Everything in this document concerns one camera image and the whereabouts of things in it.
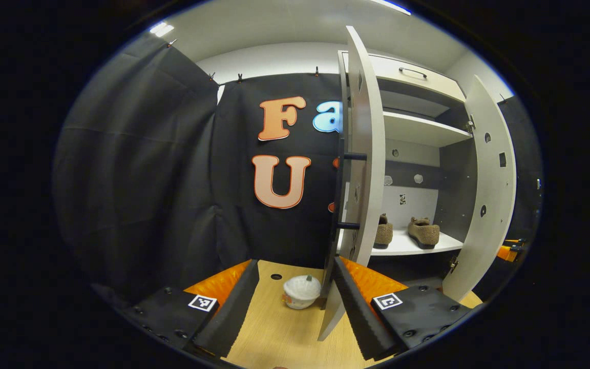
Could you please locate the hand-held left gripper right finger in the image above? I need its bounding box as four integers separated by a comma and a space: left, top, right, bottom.
332, 256, 475, 362

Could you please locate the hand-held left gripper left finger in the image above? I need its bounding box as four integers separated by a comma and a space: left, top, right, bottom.
121, 259, 260, 359

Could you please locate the white cabinet door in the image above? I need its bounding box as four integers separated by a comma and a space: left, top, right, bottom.
441, 75, 517, 303
317, 26, 387, 342

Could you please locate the brown fuzzy shoe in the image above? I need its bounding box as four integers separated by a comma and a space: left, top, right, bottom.
408, 217, 440, 250
373, 214, 394, 250

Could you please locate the white shoe cabinet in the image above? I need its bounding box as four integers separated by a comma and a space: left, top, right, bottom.
339, 50, 477, 288

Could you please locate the white cabinet drawer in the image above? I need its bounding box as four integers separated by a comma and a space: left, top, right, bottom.
341, 51, 466, 103

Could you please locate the white lidded cup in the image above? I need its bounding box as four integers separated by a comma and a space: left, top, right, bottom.
283, 275, 322, 310

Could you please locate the black door handle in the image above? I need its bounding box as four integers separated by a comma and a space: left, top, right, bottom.
321, 137, 368, 311

